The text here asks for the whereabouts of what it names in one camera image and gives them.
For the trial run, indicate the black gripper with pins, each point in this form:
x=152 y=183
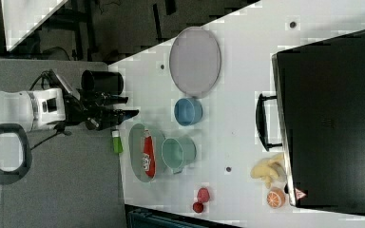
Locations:
x=92 y=108

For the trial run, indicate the red plush ketchup bottle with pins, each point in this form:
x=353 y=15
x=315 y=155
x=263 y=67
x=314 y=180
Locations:
x=149 y=164

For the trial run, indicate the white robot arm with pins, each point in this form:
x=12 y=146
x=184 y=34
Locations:
x=40 y=110

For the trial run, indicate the green oval strainer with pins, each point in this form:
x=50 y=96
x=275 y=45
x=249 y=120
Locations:
x=136 y=149

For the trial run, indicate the black cylindrical cup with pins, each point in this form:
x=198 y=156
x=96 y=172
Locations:
x=102 y=81

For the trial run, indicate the green white tube bottle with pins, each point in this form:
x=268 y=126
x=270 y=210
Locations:
x=117 y=141

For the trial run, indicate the blue bowl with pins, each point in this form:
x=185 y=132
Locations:
x=188 y=111

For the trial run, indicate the grey round plate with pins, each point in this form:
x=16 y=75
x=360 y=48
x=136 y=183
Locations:
x=195 y=61

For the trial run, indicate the dark teal crate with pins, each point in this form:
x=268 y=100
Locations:
x=144 y=218

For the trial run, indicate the red strawberry toy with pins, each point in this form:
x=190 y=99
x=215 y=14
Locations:
x=203 y=195

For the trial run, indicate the red round toy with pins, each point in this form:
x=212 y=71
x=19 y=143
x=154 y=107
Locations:
x=198 y=207

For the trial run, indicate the yellow plush toy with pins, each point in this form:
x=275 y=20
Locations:
x=269 y=170

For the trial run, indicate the orange slice toy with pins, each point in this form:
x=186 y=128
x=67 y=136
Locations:
x=275 y=198

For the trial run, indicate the black toaster oven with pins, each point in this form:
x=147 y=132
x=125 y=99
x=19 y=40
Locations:
x=320 y=93

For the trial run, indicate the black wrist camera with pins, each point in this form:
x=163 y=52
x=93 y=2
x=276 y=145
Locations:
x=57 y=81

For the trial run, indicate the teal cup with handle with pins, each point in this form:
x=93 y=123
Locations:
x=177 y=153

